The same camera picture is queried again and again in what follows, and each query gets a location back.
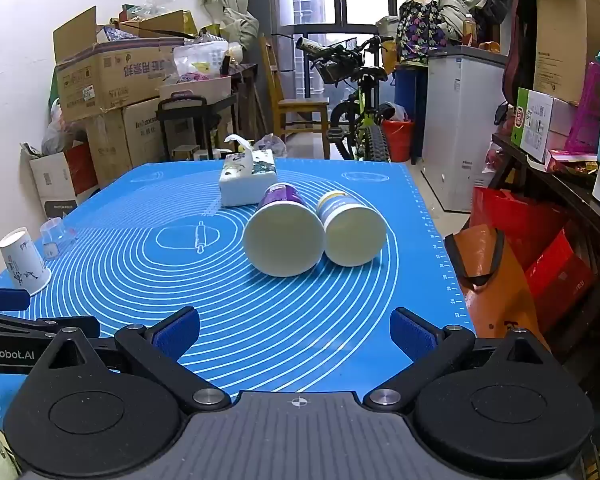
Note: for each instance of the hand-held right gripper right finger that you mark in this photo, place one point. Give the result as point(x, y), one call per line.
point(412, 334)

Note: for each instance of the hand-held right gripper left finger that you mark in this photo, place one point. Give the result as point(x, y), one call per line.
point(176, 334)

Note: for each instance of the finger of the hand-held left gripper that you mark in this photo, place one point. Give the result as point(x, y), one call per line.
point(30, 324)
point(5, 299)

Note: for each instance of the blue-labelled white canister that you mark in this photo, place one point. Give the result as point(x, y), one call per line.
point(355, 235)

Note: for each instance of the purple paper cup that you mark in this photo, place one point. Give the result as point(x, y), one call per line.
point(284, 240)

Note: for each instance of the white printed paper cup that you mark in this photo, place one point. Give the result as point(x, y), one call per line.
point(25, 265)

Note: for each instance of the clear plastic cup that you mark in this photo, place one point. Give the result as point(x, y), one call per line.
point(56, 241)

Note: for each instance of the blue silicone baking mat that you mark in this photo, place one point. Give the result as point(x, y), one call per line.
point(130, 285)

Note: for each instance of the orange bag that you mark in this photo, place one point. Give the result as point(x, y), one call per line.
point(500, 300)

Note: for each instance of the white and red cardboard box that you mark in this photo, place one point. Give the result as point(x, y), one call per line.
point(55, 180)

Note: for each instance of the red shopping bag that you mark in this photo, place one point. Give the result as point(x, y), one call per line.
point(510, 215)

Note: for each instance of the white tissue pack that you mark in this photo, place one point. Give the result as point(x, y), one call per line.
point(245, 185)

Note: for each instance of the grey plastic bag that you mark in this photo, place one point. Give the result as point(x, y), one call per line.
point(60, 130)

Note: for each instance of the red bucket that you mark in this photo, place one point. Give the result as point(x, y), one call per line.
point(399, 137)

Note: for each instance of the dark wooden side table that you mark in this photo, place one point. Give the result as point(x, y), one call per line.
point(595, 230)

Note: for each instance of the white chest freezer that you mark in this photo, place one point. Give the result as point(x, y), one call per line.
point(460, 125)

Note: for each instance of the black trolley cart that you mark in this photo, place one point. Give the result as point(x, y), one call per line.
point(180, 112)

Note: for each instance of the black and green bicycle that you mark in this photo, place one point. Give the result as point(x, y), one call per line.
point(365, 110)

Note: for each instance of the blue barrel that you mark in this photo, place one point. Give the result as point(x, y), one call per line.
point(407, 105)

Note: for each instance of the white and green box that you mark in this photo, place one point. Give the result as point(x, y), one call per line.
point(535, 125)

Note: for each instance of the large open cardboard box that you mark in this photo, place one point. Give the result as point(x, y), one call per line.
point(110, 77)

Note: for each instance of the white plastic tray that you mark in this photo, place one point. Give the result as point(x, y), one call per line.
point(200, 89)

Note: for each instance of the wooden chair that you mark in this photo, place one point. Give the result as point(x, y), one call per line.
point(300, 107)

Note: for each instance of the clear plastic bag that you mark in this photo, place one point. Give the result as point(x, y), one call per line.
point(200, 57)

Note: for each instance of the pink mesh basket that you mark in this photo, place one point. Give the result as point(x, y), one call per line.
point(587, 110)

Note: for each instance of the floral cloth bundle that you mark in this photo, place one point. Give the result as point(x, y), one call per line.
point(425, 30)

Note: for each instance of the grey refrigerator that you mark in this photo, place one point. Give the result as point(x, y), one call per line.
point(272, 20)

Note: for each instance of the tall brown cardboard box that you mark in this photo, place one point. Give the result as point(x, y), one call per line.
point(570, 40)

